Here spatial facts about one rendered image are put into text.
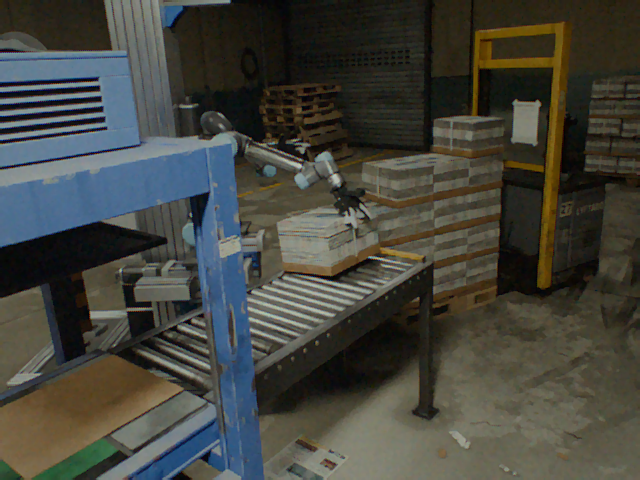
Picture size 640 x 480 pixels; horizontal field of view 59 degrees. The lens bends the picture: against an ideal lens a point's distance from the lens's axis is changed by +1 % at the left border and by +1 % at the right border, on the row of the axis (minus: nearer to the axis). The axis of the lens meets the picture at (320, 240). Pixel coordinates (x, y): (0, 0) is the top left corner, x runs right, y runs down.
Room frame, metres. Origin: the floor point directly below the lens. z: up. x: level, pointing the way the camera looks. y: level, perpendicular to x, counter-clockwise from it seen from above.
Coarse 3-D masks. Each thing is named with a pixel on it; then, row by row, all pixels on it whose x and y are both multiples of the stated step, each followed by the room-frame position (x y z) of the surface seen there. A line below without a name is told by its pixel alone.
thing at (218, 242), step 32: (224, 160) 1.22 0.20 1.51; (224, 192) 1.22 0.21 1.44; (224, 224) 1.21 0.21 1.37; (224, 256) 1.20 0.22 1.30; (224, 288) 1.19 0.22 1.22; (224, 320) 1.19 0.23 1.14; (224, 352) 1.20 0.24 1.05; (224, 384) 1.21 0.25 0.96; (224, 416) 1.23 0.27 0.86; (256, 416) 1.24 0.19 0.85; (224, 448) 1.23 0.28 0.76; (256, 448) 1.23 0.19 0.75
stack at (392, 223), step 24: (288, 216) 3.28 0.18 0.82; (384, 216) 3.23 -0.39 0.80; (408, 216) 3.32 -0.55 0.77; (432, 216) 3.42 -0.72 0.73; (456, 216) 3.50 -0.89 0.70; (384, 240) 3.23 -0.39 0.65; (432, 240) 3.40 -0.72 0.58; (456, 240) 3.51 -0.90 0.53; (456, 264) 3.51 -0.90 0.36; (456, 288) 3.51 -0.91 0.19; (408, 312) 3.31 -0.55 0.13; (456, 312) 3.51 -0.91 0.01; (384, 336) 3.22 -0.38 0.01
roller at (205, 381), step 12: (132, 348) 1.74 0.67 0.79; (144, 348) 1.73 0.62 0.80; (144, 360) 1.69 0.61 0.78; (156, 360) 1.65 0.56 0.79; (168, 360) 1.64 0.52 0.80; (168, 372) 1.61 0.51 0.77; (180, 372) 1.57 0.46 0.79; (192, 372) 1.55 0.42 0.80; (192, 384) 1.53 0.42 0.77; (204, 384) 1.50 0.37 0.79
